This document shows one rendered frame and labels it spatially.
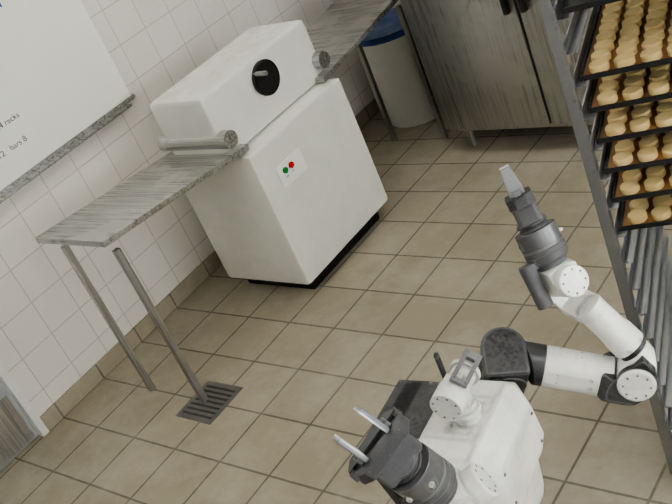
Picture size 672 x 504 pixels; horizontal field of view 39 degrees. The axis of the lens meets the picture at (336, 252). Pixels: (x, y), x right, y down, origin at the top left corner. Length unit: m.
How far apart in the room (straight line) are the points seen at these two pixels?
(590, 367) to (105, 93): 3.61
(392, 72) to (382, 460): 4.84
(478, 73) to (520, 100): 0.28
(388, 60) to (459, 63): 0.85
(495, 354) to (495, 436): 0.22
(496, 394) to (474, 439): 0.12
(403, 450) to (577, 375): 0.66
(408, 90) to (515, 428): 4.47
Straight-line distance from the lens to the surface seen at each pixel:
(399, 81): 6.17
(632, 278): 2.77
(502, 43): 5.17
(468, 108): 5.49
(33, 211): 4.92
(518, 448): 1.91
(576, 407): 3.70
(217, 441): 4.31
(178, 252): 5.46
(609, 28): 2.65
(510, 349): 2.02
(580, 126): 2.47
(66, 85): 5.03
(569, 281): 1.92
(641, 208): 2.70
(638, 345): 2.03
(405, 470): 1.49
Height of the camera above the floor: 2.47
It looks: 28 degrees down
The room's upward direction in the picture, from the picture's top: 24 degrees counter-clockwise
